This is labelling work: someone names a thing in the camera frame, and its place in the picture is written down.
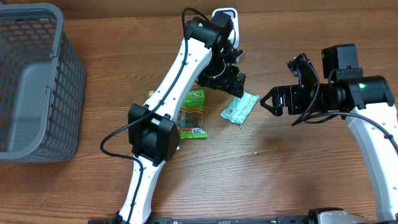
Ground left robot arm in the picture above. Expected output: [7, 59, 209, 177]
[118, 7, 246, 223]

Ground white barcode scanner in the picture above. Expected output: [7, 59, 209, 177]
[211, 7, 239, 49]

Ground gray plastic shopping basket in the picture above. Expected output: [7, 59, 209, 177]
[1, 3, 86, 163]

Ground white tube with gold cap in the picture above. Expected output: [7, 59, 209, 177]
[145, 88, 183, 134]

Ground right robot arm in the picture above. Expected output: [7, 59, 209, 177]
[260, 44, 397, 223]

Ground teal tissue pack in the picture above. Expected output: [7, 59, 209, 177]
[220, 92, 259, 127]

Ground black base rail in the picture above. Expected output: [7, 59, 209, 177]
[88, 207, 366, 224]

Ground green snack bag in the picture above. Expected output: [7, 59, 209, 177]
[176, 90, 208, 139]

